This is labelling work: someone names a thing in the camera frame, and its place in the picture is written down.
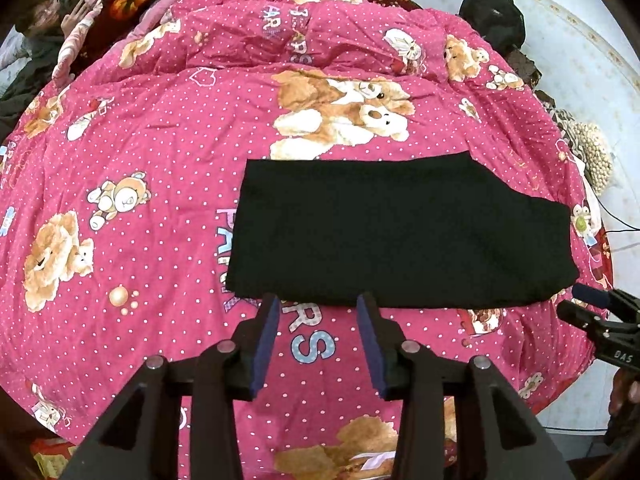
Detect beige beaded cushion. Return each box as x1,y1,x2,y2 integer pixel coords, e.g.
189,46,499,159
565,121,616,194

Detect pink bear printed blanket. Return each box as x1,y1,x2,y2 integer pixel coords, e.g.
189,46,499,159
0,0,615,480

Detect cardboard box with red label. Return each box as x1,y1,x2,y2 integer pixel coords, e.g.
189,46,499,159
29,436,82,480

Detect thin black cable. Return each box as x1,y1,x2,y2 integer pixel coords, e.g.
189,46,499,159
584,179,640,234

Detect person's right hand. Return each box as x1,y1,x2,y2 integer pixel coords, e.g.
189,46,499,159
608,367,640,417

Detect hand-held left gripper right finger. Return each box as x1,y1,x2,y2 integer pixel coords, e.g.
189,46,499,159
356,291,576,480

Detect patterned cloth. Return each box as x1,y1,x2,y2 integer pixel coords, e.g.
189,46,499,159
536,89,577,137

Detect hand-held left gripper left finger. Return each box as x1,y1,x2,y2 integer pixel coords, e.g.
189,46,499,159
60,292,281,480

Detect white floral pillow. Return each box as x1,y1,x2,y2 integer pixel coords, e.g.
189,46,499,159
0,34,32,70

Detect black bag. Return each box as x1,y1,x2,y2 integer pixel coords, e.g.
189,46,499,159
458,0,527,54

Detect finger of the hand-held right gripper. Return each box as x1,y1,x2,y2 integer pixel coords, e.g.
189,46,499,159
556,300,618,335
571,283,640,322

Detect black pants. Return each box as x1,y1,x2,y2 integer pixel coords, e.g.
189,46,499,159
225,152,581,309

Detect pink fleece cloth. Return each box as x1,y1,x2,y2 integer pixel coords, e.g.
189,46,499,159
51,0,110,82

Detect dark brown cloth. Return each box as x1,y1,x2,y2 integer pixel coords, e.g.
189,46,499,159
504,49,544,92

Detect dark red pumpkin printed blanket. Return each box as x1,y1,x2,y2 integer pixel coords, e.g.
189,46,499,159
85,0,331,56

